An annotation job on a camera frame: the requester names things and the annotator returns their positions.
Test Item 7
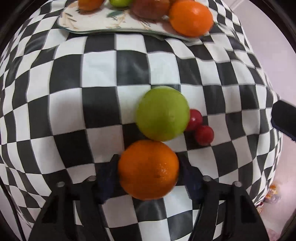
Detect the red cherry tomato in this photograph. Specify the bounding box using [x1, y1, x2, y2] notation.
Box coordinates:
[194, 125, 214, 146]
[186, 109, 203, 132]

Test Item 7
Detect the large orange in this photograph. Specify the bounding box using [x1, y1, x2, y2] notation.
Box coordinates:
[118, 140, 180, 200]

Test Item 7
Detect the black white checkered cloth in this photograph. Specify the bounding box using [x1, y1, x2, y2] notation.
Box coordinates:
[1, 1, 282, 240]

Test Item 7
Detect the big orange on plate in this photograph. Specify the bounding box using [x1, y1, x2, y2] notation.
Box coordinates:
[168, 1, 214, 38]

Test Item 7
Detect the dark red apple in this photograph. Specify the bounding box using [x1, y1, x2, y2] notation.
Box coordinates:
[130, 0, 170, 20]

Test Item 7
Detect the small green apple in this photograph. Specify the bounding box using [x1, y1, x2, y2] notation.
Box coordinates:
[109, 0, 132, 8]

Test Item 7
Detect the floral white plate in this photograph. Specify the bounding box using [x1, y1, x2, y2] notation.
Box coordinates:
[57, 0, 210, 42]

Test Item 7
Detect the brown orange fruit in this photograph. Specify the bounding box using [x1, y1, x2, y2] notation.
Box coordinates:
[78, 0, 104, 11]

